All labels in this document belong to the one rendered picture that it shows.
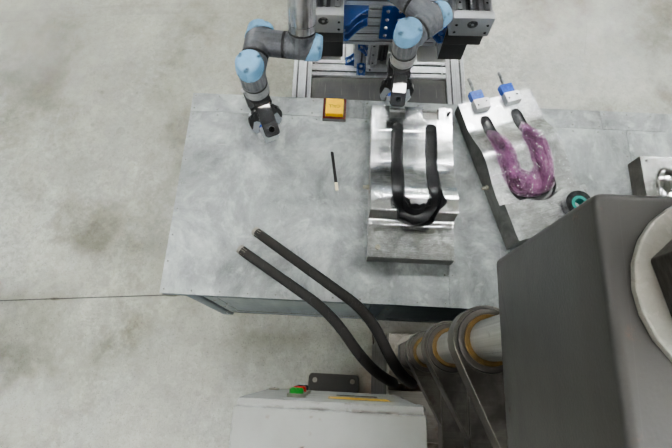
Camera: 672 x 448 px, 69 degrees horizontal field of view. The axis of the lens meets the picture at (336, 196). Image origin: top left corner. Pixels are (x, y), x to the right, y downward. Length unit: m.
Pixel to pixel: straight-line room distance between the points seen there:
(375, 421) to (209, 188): 1.04
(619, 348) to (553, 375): 0.09
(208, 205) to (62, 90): 1.63
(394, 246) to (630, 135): 0.92
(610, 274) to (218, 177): 1.43
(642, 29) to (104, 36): 3.06
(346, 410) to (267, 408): 0.12
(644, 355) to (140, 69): 2.83
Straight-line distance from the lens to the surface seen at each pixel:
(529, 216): 1.55
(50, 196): 2.81
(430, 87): 2.50
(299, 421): 0.82
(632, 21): 3.42
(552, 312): 0.39
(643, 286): 0.33
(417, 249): 1.49
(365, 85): 2.47
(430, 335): 1.01
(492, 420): 0.79
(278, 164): 1.63
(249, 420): 0.83
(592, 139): 1.88
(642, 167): 1.82
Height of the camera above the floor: 2.29
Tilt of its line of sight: 70 degrees down
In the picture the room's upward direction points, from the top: straight up
